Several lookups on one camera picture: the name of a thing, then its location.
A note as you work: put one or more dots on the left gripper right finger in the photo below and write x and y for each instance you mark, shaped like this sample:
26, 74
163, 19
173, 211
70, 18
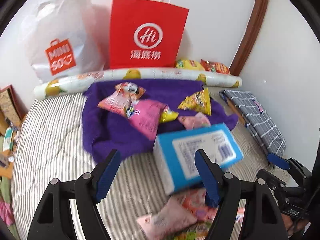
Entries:
262, 218

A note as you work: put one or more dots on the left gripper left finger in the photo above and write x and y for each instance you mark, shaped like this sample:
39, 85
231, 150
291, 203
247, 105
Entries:
53, 217

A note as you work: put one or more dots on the pink yellow snack packet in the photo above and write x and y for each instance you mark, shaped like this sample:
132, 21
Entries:
146, 115

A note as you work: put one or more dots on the red Haidilao paper bag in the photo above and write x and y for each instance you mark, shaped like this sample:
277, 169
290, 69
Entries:
145, 33

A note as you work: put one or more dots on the brown wooden door frame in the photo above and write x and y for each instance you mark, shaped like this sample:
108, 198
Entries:
250, 36

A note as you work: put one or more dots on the yellow chips bag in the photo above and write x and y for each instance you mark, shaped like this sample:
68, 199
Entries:
189, 64

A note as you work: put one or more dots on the white Miniso plastic bag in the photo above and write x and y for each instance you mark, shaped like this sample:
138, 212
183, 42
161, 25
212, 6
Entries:
60, 43

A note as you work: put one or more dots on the blue tissue box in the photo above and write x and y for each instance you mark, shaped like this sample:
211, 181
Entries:
174, 154

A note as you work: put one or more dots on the striped quilted mattress cover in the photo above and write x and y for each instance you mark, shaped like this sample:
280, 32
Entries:
51, 146

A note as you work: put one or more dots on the strawberry candy bag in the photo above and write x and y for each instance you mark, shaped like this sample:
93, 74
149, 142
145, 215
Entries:
181, 211

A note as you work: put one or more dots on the green snack packet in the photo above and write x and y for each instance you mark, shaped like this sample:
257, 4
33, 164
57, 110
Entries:
198, 231

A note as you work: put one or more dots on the right hand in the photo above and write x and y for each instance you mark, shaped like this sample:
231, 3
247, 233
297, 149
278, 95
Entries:
292, 228

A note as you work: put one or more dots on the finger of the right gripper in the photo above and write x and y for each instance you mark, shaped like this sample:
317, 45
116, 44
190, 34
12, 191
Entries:
278, 161
273, 182

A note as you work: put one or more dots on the grey checked fabric bundle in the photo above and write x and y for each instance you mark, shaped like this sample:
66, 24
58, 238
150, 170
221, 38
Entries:
261, 126

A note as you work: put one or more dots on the orange chips bag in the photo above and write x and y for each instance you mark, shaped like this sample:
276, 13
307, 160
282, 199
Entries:
216, 67

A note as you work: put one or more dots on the purple towel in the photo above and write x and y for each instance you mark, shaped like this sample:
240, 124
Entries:
103, 131

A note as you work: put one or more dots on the panda print snack packet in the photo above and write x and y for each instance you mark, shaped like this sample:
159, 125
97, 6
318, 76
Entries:
120, 101

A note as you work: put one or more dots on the pink bear snack packet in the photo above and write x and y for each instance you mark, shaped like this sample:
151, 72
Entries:
200, 120

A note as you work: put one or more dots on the lemon print paper roll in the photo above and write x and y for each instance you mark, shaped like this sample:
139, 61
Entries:
81, 83

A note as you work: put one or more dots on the yellow triangle snack packet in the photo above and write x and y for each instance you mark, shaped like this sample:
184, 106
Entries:
199, 102

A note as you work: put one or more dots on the wooden bedside table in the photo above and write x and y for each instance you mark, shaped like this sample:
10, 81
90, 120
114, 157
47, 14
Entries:
9, 143

